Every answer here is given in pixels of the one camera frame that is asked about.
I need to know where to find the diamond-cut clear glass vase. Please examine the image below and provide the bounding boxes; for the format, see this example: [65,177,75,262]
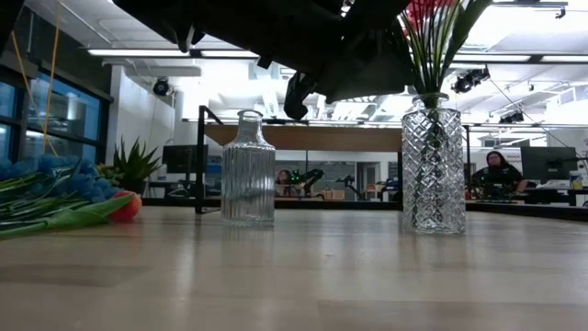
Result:
[401,93,468,236]

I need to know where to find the green succulent plant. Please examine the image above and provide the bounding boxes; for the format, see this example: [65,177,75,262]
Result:
[96,136,163,197]

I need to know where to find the black framed window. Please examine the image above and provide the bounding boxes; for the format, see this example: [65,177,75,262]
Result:
[0,68,114,169]

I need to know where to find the orange artificial tulip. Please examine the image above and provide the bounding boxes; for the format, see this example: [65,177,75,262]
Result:
[0,190,143,241]

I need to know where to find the black computer monitor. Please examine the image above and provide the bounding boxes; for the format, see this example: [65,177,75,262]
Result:
[520,145,579,181]
[162,144,209,185]

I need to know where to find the red artificial flower bunch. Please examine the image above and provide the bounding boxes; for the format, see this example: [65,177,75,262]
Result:
[397,0,495,222]

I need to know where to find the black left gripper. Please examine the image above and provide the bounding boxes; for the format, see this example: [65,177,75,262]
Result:
[201,0,415,104]

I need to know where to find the ribbed clear glass vase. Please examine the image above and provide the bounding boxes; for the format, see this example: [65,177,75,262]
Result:
[220,108,277,227]

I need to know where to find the person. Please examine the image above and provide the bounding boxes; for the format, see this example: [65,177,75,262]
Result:
[471,150,529,197]
[274,168,296,198]

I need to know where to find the blue artificial flower bunch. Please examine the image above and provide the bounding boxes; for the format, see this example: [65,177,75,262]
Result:
[27,155,122,217]
[0,154,88,222]

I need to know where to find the long ceiling strip light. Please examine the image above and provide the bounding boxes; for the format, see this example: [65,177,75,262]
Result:
[86,48,588,63]

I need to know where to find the black ceiling spotlight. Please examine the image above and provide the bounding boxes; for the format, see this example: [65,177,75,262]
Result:
[153,76,172,97]
[450,67,491,95]
[499,109,526,124]

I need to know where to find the wooden shelf with black legs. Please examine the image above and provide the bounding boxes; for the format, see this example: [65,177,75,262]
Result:
[196,105,472,215]

